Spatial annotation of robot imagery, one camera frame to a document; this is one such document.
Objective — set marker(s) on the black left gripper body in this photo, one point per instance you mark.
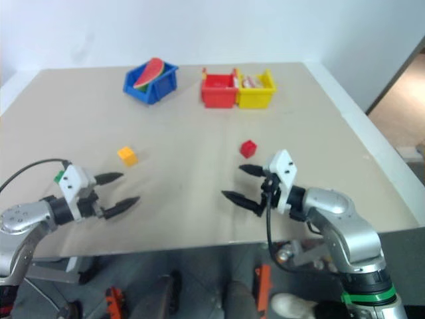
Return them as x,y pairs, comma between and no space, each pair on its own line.
88,204

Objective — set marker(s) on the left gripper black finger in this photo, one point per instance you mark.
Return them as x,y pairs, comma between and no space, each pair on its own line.
121,206
108,177

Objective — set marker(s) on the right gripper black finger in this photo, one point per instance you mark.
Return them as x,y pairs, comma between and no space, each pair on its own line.
242,201
252,169

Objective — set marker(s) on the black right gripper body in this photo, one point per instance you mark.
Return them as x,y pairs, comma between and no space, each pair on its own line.
270,192

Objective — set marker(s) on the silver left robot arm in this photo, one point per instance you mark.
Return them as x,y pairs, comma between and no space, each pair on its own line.
23,216

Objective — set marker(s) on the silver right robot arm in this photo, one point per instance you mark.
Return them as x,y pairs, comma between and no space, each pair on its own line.
345,229

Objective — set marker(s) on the red cube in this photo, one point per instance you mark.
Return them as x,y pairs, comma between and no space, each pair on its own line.
248,148

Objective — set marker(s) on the orange cube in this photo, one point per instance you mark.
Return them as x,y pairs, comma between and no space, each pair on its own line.
127,156

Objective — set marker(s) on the green plastic object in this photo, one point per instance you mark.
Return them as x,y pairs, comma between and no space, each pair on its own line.
59,176

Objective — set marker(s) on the yellow plastic bin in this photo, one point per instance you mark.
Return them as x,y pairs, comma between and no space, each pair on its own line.
254,96

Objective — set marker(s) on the red plastic bin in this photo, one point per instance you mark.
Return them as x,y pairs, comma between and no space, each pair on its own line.
217,91

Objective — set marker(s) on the white red toy food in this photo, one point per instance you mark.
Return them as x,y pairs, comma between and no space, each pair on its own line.
252,82

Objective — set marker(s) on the orange black tool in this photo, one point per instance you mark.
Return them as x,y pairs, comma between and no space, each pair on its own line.
116,304
263,287

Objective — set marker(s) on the blue plastic bin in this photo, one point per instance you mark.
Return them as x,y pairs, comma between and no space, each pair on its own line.
149,88

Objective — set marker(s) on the toy watermelon slice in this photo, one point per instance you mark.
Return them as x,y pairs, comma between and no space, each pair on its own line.
151,73

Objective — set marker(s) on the white shoe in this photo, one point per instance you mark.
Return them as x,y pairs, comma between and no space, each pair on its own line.
292,305

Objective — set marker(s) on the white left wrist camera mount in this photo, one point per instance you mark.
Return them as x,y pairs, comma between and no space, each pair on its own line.
74,181

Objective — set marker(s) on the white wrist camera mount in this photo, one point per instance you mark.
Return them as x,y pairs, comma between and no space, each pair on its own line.
74,181
284,169

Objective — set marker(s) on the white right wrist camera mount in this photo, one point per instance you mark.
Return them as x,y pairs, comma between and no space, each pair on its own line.
284,169

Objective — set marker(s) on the grey metal table bracket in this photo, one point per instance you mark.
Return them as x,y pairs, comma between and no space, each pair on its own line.
56,269
303,254

